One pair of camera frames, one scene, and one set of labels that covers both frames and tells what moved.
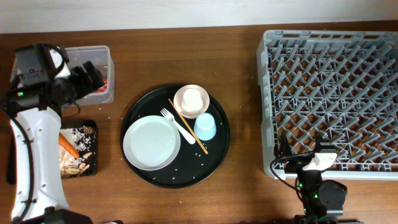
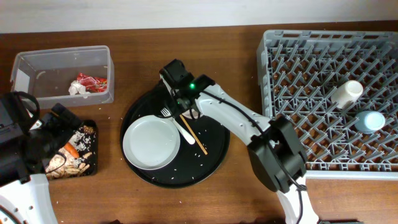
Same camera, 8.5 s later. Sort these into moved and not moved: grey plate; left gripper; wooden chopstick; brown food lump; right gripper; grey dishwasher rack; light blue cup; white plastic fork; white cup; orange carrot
Moved: right gripper; light blue cup; white cup; left gripper
Not moved: grey dishwasher rack; grey plate; white plastic fork; orange carrot; wooden chopstick; brown food lump
